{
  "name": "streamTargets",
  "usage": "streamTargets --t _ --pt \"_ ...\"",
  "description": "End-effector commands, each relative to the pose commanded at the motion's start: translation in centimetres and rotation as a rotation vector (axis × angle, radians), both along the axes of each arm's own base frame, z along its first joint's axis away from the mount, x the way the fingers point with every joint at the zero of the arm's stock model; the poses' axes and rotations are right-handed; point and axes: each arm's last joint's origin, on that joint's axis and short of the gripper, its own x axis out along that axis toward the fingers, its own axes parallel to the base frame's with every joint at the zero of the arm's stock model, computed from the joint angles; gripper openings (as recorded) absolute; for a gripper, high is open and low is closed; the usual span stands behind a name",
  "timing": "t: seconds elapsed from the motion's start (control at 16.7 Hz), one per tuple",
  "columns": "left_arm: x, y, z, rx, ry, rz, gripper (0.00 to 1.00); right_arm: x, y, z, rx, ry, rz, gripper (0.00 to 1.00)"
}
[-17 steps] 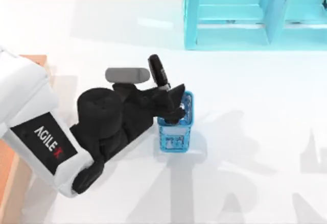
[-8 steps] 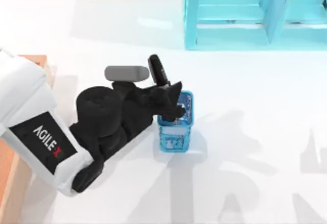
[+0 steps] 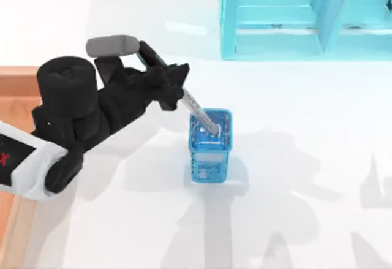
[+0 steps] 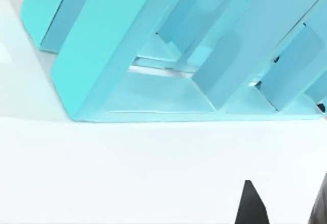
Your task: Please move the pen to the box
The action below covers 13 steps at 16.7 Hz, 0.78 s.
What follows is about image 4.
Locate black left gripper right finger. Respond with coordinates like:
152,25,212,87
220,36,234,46
307,172,327,224

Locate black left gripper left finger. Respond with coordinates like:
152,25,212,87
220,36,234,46
235,180,271,224

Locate light blue rack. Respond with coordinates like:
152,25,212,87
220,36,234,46
20,0,327,123

